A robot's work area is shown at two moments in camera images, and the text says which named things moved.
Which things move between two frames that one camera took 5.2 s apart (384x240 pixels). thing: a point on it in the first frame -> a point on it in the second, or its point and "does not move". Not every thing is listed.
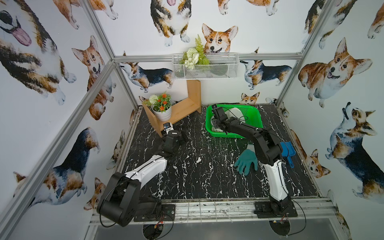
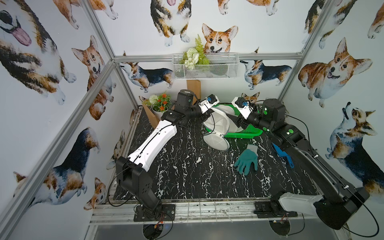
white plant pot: [164, 116] does not move
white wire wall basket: [221, 66] does not move
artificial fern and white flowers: [195, 56] does not move
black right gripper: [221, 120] -> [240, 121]
